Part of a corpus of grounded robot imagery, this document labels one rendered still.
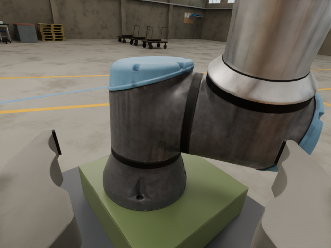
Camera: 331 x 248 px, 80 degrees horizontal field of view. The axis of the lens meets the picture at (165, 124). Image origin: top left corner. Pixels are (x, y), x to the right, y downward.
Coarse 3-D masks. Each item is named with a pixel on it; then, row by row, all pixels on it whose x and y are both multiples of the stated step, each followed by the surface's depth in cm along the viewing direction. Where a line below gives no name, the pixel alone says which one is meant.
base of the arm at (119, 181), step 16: (112, 160) 40; (128, 160) 36; (176, 160) 40; (112, 176) 39; (128, 176) 37; (144, 176) 37; (160, 176) 38; (176, 176) 40; (112, 192) 39; (128, 192) 37; (144, 192) 38; (160, 192) 38; (176, 192) 40; (128, 208) 38; (144, 208) 38; (160, 208) 39
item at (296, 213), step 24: (288, 144) 10; (288, 168) 9; (312, 168) 9; (288, 192) 8; (312, 192) 8; (264, 216) 7; (288, 216) 7; (312, 216) 7; (264, 240) 6; (288, 240) 6; (312, 240) 6
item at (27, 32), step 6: (18, 24) 837; (24, 24) 851; (30, 24) 881; (18, 30) 846; (24, 30) 858; (30, 30) 871; (18, 36) 953; (24, 36) 866; (30, 36) 879; (36, 36) 894; (24, 42) 874; (30, 42) 887; (36, 42) 902
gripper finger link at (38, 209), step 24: (48, 144) 10; (24, 168) 8; (48, 168) 8; (0, 192) 7; (24, 192) 7; (48, 192) 7; (0, 216) 6; (24, 216) 6; (48, 216) 6; (72, 216) 6; (0, 240) 6; (24, 240) 6; (48, 240) 6; (72, 240) 7
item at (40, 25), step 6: (42, 24) 940; (48, 24) 955; (54, 24) 971; (60, 24) 1004; (42, 30) 951; (48, 30) 965; (54, 30) 980; (60, 30) 995; (42, 36) 958; (54, 36) 990; (60, 36) 1036
